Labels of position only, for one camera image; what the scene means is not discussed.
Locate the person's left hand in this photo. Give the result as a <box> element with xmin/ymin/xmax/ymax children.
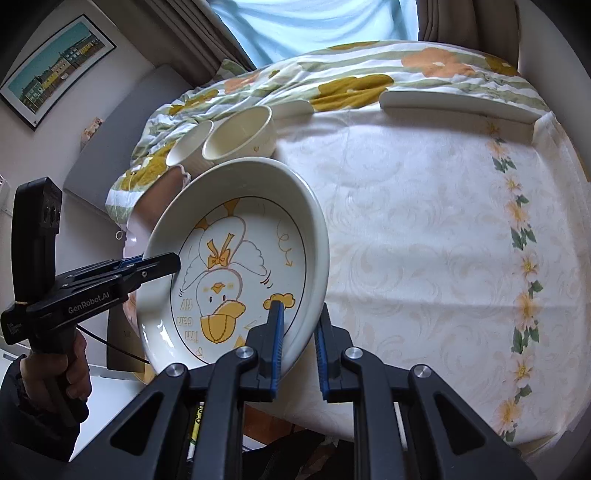
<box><xmin>19</xmin><ymin>332</ymin><xmax>92</xmax><ymax>408</ymax></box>

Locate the cream floral tablecloth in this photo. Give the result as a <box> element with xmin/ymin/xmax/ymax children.
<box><xmin>273</xmin><ymin>108</ymin><xmax>590</xmax><ymax>446</ymax></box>

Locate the floral pillow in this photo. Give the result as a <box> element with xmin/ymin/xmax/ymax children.
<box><xmin>215</xmin><ymin>59</ymin><xmax>247</xmax><ymax>80</ymax></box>

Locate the brown curtain left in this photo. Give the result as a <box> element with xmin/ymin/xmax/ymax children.
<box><xmin>96</xmin><ymin>0</ymin><xmax>256</xmax><ymax>86</ymax></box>

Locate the light blue sheer curtain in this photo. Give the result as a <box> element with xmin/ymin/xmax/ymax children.
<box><xmin>209</xmin><ymin>0</ymin><xmax>419</xmax><ymax>67</ymax></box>

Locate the floral striped blanket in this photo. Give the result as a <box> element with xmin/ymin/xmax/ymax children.
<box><xmin>105</xmin><ymin>40</ymin><xmax>549</xmax><ymax>225</ymax></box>

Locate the grey headboard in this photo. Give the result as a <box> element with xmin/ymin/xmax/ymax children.
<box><xmin>63</xmin><ymin>65</ymin><xmax>189</xmax><ymax>216</ymax></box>

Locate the pink ceramic dish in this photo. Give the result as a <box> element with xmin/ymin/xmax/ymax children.
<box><xmin>122</xmin><ymin>165</ymin><xmax>190</xmax><ymax>258</ymax></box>

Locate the cream smooth ceramic bowl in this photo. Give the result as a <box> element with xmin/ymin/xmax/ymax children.
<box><xmin>202</xmin><ymin>106</ymin><xmax>277</xmax><ymax>164</ymax></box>

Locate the white ribbed ceramic bowl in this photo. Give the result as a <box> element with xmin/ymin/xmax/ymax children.
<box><xmin>166</xmin><ymin>120</ymin><xmax>214</xmax><ymax>178</ymax></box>

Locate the framed building picture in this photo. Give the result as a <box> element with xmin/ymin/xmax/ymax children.
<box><xmin>1</xmin><ymin>14</ymin><xmax>116</xmax><ymax>130</ymax></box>

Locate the brown curtain right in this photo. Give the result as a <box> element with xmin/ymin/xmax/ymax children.
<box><xmin>417</xmin><ymin>0</ymin><xmax>520</xmax><ymax>67</ymax></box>

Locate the brown curtain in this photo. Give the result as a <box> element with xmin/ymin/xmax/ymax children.
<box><xmin>96</xmin><ymin>0</ymin><xmax>256</xmax><ymax>86</ymax></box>
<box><xmin>417</xmin><ymin>0</ymin><xmax>520</xmax><ymax>67</ymax></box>

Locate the duck pattern ceramic plate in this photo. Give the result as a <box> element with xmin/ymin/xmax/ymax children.
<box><xmin>136</xmin><ymin>157</ymin><xmax>329</xmax><ymax>373</ymax></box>

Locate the white rectangular plate right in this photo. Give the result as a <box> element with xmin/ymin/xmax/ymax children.
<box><xmin>379</xmin><ymin>90</ymin><xmax>541</xmax><ymax>124</ymax></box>

